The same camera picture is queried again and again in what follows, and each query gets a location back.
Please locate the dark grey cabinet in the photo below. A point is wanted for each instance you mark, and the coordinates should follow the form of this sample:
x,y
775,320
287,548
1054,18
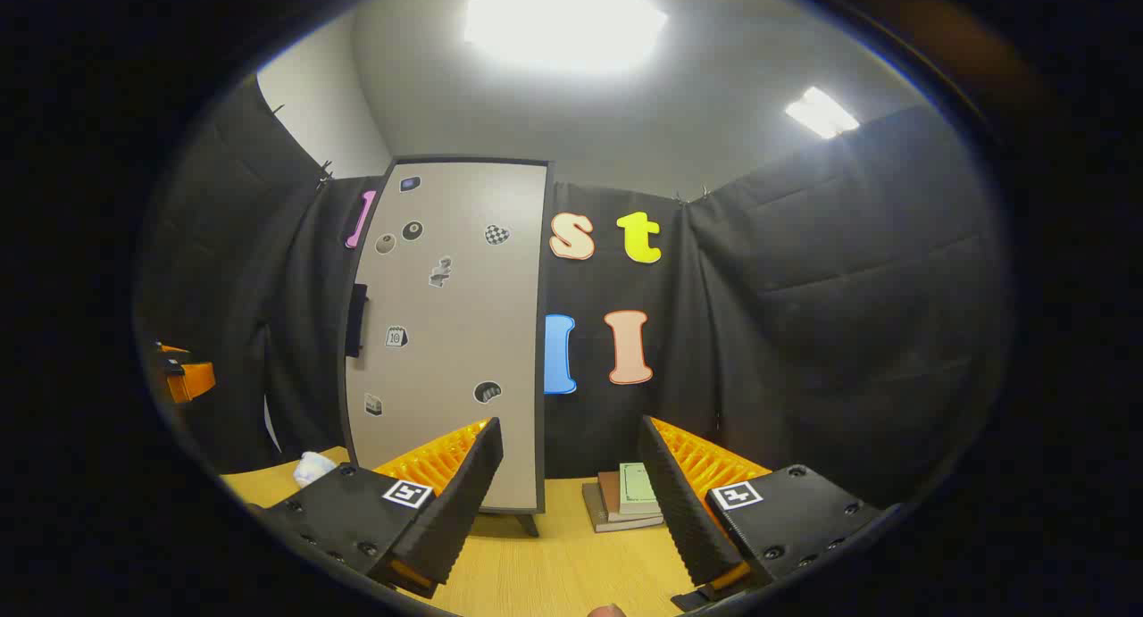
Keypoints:
x,y
545,349

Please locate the black backdrop cloth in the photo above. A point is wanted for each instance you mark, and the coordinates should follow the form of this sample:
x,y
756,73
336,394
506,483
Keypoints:
x,y
804,331

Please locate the grey book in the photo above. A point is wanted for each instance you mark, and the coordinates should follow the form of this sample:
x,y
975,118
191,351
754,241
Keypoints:
x,y
594,510

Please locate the green book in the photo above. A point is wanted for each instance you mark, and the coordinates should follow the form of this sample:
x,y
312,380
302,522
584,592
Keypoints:
x,y
638,487

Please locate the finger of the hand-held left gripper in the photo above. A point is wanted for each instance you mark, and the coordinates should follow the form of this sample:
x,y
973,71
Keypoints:
x,y
192,380

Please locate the white plush toy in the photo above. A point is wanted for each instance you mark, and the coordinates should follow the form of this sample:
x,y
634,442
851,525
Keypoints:
x,y
312,468

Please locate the large ceiling light panel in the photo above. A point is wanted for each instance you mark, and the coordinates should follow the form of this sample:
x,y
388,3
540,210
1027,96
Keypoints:
x,y
563,19

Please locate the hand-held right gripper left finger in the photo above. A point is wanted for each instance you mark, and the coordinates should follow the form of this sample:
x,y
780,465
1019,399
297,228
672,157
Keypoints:
x,y
455,510

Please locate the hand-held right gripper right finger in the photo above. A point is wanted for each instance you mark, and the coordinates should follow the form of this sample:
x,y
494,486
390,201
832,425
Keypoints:
x,y
683,519

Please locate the small ceiling light panel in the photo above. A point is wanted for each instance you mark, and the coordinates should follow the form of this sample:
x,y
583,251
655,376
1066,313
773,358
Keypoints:
x,y
821,112

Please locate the light grey cabinet door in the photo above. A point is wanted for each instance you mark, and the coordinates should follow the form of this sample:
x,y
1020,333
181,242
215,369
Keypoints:
x,y
446,376

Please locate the round brown coaster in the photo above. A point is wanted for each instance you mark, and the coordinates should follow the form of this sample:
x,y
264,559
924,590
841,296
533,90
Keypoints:
x,y
607,611

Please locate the brown book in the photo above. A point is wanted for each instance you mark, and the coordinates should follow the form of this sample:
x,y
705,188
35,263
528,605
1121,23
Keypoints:
x,y
610,496

